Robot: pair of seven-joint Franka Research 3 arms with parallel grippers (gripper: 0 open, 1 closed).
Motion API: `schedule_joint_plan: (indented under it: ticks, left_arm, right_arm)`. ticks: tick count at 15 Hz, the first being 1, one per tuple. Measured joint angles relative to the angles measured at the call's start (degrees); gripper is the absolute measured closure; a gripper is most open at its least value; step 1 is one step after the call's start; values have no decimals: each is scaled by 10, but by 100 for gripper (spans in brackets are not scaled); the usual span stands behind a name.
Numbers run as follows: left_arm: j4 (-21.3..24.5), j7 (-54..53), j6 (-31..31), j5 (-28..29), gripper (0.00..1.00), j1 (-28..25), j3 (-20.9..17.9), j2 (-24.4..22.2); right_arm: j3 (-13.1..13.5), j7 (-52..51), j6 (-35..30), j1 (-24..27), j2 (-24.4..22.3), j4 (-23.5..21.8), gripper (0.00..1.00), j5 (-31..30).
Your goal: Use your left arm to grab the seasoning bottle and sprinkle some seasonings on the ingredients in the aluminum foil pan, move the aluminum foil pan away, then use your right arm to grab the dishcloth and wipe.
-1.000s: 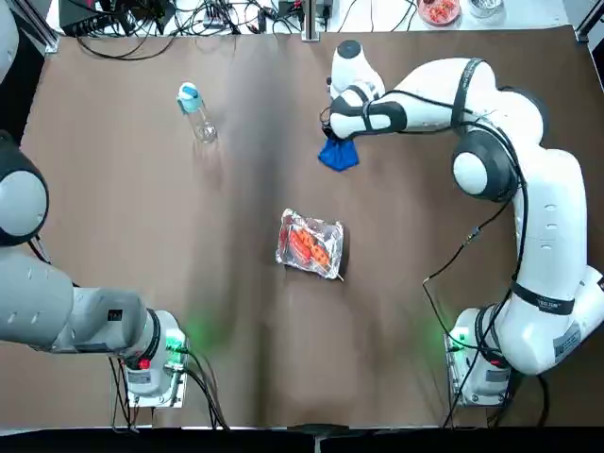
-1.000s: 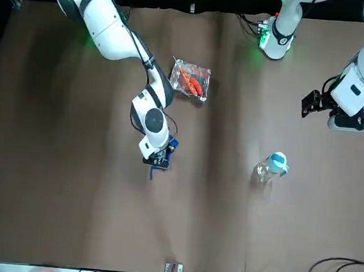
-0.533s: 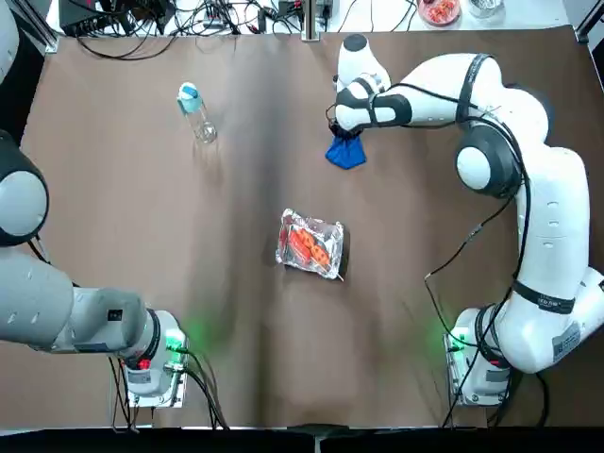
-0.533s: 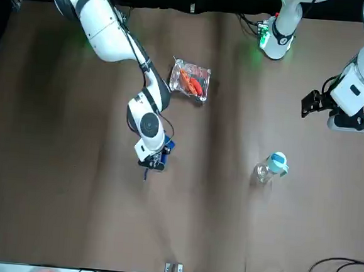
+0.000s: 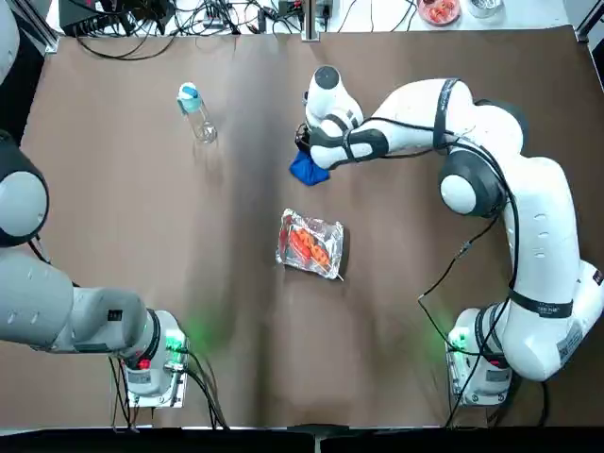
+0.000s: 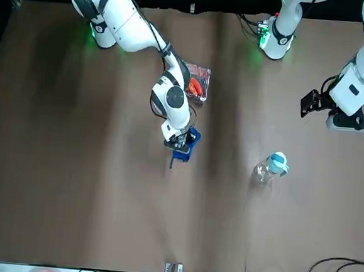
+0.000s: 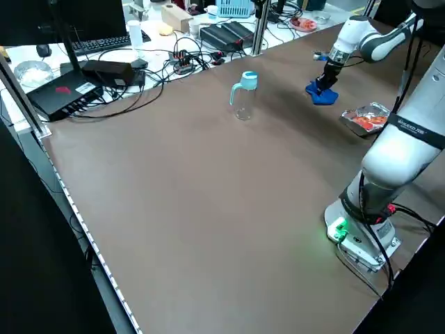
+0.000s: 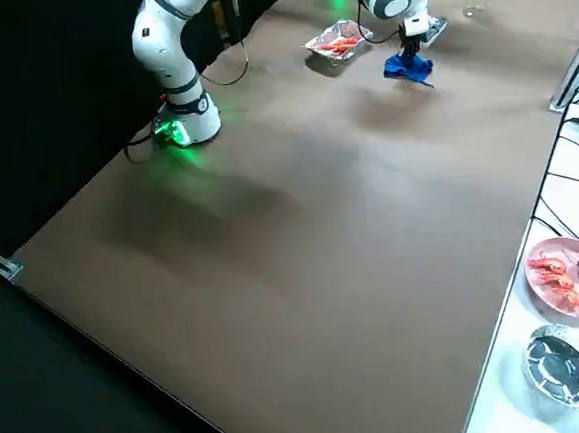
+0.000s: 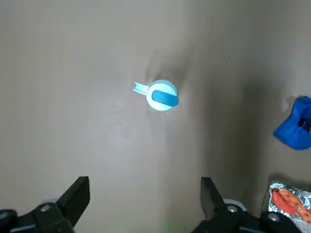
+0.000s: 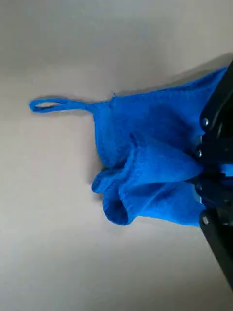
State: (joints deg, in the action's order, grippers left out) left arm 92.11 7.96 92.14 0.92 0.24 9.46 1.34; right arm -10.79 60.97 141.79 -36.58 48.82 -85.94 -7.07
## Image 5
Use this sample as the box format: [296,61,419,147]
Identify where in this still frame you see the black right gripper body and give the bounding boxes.
[294,122,316,155]

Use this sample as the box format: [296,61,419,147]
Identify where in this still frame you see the blue dishcloth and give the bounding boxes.
[288,149,331,187]

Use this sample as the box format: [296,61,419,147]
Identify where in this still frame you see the clear seasoning bottle blue cap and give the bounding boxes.
[176,81,219,145]

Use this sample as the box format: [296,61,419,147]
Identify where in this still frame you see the orange sausage skewer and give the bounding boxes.
[288,229,344,282]

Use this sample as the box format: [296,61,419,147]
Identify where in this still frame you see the power strip red switches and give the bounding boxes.
[200,12,237,34]

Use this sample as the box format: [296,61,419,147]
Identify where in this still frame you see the red plate of food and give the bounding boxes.
[417,0,461,27]

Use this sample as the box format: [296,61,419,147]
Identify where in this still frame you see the small glass bowl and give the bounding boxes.
[468,0,505,20]

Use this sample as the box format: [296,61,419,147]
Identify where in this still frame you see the silver aluminium post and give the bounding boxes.
[304,0,323,42]

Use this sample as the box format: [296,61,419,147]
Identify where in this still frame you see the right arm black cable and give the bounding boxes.
[344,115,523,350]

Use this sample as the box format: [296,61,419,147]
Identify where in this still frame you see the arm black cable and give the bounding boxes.
[344,115,523,350]
[108,348,232,433]

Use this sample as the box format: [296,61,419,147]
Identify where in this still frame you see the black desk cable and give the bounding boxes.
[75,33,176,61]

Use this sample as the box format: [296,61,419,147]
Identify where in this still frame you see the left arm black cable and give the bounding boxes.
[108,348,232,433]

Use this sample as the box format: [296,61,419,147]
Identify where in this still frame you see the aluminium frame bar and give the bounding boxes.
[27,8,60,54]
[574,0,604,44]

